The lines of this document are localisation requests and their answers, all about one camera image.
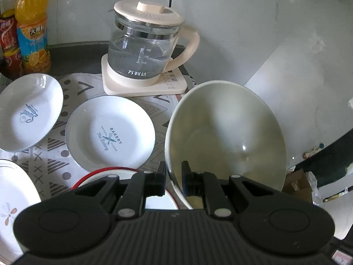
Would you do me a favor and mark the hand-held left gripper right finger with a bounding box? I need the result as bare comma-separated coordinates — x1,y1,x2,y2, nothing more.
180,161,280,217

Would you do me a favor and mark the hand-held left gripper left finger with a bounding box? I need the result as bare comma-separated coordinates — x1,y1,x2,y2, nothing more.
72,161,167,222

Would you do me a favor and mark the large white bowl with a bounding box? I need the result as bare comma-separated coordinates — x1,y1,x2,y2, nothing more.
165,81,287,210

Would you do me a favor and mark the white plate with crossed-utensils print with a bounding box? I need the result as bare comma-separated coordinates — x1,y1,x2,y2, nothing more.
65,96,156,172

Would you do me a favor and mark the cream kettle base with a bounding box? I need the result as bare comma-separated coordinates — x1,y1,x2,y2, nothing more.
101,54,189,98

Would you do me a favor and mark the cardboard box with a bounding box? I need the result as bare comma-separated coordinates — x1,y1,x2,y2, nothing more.
284,168,314,203

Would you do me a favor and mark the patterned table cloth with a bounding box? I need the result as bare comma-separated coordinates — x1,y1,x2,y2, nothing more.
0,72,197,199

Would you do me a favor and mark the glass kettle with cream lid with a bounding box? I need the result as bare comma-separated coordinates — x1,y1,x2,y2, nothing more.
107,0,201,79

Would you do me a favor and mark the white plate with script print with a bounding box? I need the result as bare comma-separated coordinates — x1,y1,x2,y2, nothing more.
0,74,64,153

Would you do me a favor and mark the white plate with floral print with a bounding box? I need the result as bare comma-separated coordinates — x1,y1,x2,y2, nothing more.
0,159,42,258

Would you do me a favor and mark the orange juice bottle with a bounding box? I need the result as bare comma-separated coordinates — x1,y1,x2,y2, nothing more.
14,0,52,74

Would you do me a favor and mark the red drink can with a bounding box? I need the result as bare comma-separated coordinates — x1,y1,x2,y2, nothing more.
0,9,24,79

